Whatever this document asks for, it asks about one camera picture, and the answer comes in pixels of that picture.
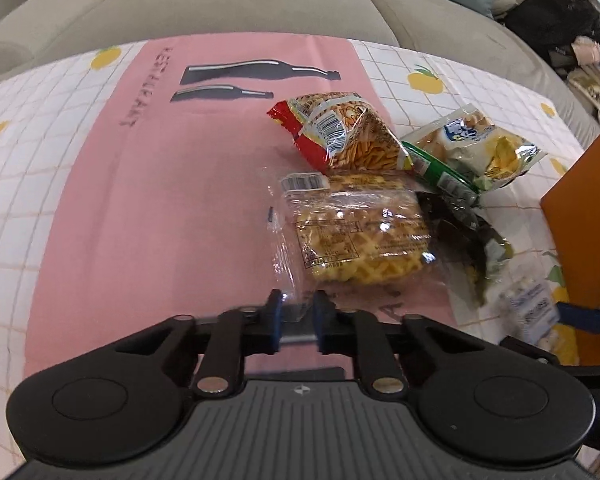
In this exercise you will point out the green white chip bag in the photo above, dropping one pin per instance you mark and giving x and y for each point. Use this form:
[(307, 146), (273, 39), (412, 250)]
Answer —
[(465, 154)]

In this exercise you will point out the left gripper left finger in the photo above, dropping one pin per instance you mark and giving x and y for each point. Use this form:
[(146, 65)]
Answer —
[(234, 336)]

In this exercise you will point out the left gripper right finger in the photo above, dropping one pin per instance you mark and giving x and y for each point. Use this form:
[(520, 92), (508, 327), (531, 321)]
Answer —
[(359, 336)]

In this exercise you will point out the black backpack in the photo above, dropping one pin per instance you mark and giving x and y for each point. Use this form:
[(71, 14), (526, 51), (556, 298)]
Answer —
[(564, 33)]

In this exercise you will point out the red fries snack bag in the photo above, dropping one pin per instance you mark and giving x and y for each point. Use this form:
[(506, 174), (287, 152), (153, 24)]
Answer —
[(339, 131)]

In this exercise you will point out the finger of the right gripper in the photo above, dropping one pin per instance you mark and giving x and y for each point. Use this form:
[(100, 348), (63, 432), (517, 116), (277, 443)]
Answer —
[(579, 317)]

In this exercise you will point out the pink white tablecloth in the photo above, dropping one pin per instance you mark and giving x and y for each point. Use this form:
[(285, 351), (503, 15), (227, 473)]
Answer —
[(134, 179)]

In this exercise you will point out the dark green seaweed bag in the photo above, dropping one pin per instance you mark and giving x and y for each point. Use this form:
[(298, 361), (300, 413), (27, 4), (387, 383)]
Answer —
[(461, 235)]

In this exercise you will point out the beige sofa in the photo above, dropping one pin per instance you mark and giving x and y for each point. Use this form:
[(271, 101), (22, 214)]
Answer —
[(36, 32)]

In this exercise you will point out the clear waffle snack bag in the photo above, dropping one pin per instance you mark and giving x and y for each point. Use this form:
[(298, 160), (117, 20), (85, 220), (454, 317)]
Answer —
[(360, 238)]

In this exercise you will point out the orange storage box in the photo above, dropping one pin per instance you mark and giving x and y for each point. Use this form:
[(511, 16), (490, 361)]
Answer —
[(572, 211)]

